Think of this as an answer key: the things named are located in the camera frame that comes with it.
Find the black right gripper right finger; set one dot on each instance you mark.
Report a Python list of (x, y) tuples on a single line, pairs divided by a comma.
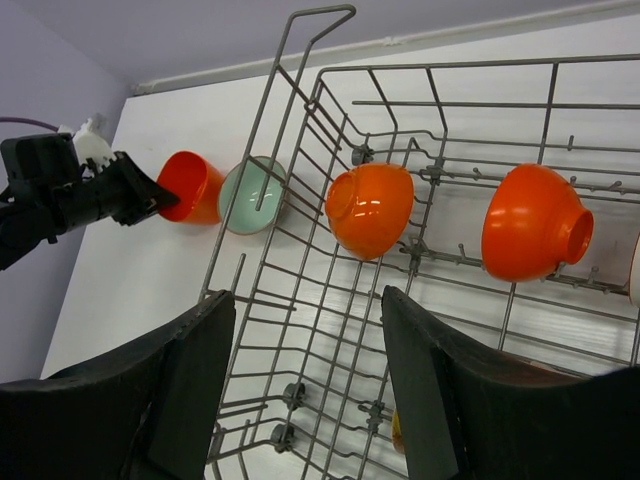
[(467, 411)]

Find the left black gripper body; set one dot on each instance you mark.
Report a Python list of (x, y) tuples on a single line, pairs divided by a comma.
[(50, 192)]

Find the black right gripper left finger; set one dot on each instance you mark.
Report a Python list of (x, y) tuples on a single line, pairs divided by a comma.
[(144, 410)]

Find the beige painted ceramic bowl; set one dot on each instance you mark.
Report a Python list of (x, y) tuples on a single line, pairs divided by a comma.
[(396, 434)]

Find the orange square bowl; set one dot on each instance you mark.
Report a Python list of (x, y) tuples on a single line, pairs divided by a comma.
[(197, 184)]

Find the orange round bowl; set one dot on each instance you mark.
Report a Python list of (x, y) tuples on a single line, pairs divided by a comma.
[(535, 222)]

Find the pale green ceramic bowl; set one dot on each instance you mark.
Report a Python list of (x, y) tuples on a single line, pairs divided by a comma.
[(245, 219)]

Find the grey wire dish rack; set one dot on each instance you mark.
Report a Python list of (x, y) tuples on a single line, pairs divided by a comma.
[(436, 270)]

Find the small white bowl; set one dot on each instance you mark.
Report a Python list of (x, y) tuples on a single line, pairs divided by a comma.
[(369, 207)]

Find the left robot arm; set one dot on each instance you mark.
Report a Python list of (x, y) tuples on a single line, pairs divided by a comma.
[(145, 410)]

